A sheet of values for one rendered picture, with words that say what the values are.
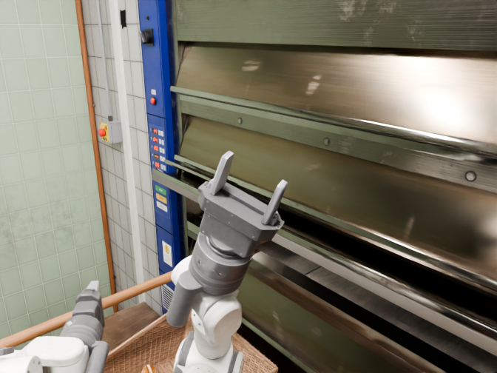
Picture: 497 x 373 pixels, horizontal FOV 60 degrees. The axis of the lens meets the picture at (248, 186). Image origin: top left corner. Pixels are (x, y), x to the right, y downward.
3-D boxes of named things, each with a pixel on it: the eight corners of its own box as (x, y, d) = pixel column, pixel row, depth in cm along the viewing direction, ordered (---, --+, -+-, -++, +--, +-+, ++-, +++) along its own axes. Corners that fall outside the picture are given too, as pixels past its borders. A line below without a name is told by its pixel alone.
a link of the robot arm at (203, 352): (239, 307, 81) (240, 345, 96) (188, 294, 83) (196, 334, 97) (224, 364, 74) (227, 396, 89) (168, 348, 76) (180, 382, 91)
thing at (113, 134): (115, 138, 220) (113, 118, 217) (123, 141, 213) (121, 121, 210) (100, 140, 216) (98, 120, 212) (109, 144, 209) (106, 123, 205)
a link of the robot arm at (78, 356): (91, 371, 93) (26, 368, 92) (88, 336, 90) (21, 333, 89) (80, 394, 87) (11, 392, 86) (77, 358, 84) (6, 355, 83)
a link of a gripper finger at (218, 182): (225, 160, 57) (213, 196, 60) (236, 151, 59) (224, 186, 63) (214, 154, 57) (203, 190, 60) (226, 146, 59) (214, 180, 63)
